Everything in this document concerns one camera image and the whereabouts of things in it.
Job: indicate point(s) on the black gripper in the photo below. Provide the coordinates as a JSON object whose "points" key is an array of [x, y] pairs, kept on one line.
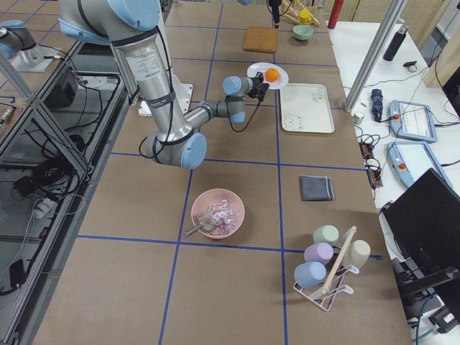
{"points": [[256, 85], [275, 11]]}

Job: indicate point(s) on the orange fruit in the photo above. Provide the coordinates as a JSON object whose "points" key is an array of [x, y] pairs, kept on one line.
{"points": [[271, 75]]}

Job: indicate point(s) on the white round plate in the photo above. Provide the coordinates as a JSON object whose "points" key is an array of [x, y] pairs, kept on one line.
{"points": [[262, 67]]}

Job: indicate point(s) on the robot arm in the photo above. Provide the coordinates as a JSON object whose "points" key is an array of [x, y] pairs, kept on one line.
{"points": [[132, 27], [247, 2]]}

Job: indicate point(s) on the wooden grain serving tray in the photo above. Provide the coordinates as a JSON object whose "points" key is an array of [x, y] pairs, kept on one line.
{"points": [[260, 39]]}

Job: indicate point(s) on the cream bear tray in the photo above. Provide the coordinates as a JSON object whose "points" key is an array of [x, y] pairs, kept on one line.
{"points": [[305, 108]]}

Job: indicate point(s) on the wooden mug rack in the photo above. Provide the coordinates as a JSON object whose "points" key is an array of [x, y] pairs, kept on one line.
{"points": [[290, 11]]}

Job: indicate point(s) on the yellow mug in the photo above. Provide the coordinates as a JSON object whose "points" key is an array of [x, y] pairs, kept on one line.
{"points": [[305, 17]]}

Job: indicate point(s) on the light green bowl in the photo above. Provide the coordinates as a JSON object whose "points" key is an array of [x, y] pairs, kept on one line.
{"points": [[302, 32]]}

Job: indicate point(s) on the red bottle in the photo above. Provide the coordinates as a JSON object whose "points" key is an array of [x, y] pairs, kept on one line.
{"points": [[335, 13]]}

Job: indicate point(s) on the folded dark umbrella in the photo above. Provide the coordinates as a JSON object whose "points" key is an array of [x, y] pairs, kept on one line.
{"points": [[377, 104]]}

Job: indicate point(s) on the folded grey cloth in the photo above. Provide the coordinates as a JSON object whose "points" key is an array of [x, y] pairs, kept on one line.
{"points": [[316, 188]]}

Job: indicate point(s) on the black bottle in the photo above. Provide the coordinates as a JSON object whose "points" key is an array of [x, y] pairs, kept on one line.
{"points": [[395, 43]]}

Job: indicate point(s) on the pink bowl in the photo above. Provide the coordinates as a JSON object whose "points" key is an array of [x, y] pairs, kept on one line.
{"points": [[213, 196]]}

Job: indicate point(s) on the clear ice cubes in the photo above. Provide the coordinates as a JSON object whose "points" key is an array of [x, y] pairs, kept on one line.
{"points": [[224, 217]]}

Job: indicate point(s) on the far teach pendant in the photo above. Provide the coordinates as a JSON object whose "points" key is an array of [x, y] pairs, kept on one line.
{"points": [[413, 121]]}

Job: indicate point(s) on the teach pendant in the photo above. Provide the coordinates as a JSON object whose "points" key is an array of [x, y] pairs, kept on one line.
{"points": [[411, 160], [413, 121]]}

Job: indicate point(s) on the metal scoop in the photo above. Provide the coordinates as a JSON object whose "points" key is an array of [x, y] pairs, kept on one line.
{"points": [[203, 222]]}

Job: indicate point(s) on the green cup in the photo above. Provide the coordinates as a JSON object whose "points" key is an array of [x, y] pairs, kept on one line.
{"points": [[327, 234]]}

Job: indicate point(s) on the near teach pendant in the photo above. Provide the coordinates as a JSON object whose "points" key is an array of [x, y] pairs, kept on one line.
{"points": [[411, 160]]}

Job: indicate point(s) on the purple cup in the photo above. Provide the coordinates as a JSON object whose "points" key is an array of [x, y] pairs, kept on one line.
{"points": [[319, 252]]}

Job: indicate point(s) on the wooden rack rod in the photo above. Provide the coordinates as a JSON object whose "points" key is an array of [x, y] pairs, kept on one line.
{"points": [[327, 284]]}

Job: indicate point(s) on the beige cup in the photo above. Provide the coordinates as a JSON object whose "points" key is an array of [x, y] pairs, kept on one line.
{"points": [[359, 252]]}

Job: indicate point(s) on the blue cup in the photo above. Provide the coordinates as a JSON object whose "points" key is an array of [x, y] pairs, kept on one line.
{"points": [[309, 274]]}

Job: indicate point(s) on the black laptop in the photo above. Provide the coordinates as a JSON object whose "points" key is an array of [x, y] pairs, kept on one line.
{"points": [[425, 223]]}

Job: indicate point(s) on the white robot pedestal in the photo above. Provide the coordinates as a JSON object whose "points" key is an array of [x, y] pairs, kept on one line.
{"points": [[183, 90]]}

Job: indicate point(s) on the aluminium frame post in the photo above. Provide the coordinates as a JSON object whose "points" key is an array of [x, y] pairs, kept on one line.
{"points": [[393, 14]]}

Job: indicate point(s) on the white wire cup rack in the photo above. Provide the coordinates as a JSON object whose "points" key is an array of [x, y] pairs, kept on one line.
{"points": [[324, 298]]}

